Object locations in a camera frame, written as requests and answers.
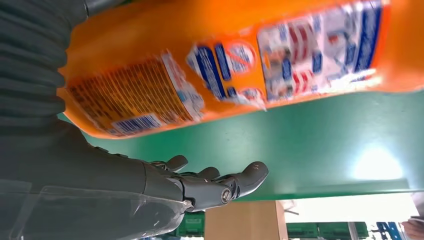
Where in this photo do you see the brown cardboard box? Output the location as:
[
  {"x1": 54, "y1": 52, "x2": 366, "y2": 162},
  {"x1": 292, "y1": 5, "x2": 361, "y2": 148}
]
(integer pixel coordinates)
[{"x1": 203, "y1": 200, "x2": 289, "y2": 240}]

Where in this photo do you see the blue cart frame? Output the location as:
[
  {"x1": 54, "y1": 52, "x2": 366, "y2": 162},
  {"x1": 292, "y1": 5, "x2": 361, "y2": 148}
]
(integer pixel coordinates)
[{"x1": 375, "y1": 221, "x2": 407, "y2": 240}]

